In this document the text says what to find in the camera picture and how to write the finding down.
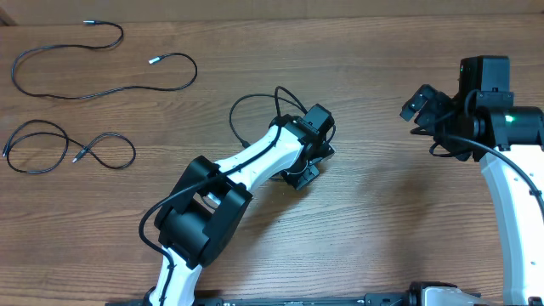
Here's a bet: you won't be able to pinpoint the thin black USB cable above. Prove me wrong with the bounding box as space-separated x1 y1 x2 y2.
228 93 337 150

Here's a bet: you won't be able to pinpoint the thick black cable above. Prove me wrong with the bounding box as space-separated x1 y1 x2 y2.
10 20 199 101

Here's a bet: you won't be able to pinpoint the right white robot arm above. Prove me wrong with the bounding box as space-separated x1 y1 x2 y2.
400 55 543 305

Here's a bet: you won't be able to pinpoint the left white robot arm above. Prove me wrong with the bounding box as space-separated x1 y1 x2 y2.
143 104 335 305

